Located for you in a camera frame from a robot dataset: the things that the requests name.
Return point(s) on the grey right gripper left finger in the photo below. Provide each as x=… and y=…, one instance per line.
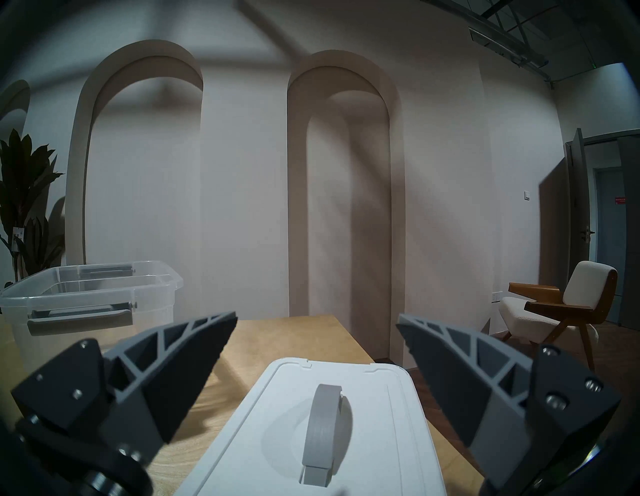
x=155, y=370

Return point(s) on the tall dark green plant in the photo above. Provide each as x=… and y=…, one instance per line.
x=25, y=175

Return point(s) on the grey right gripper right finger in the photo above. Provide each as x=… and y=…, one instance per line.
x=460, y=380

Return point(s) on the white wooden armchair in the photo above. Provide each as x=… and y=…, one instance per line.
x=590, y=290

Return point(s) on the clear plastic storage container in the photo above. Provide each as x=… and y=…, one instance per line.
x=150, y=300

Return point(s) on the white plant tag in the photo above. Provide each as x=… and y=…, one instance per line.
x=19, y=237

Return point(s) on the ceiling light rail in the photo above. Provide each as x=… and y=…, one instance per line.
x=510, y=47

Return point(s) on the dark grey door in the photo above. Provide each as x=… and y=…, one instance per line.
x=580, y=200

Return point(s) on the light wooden table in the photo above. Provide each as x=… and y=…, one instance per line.
x=300, y=335

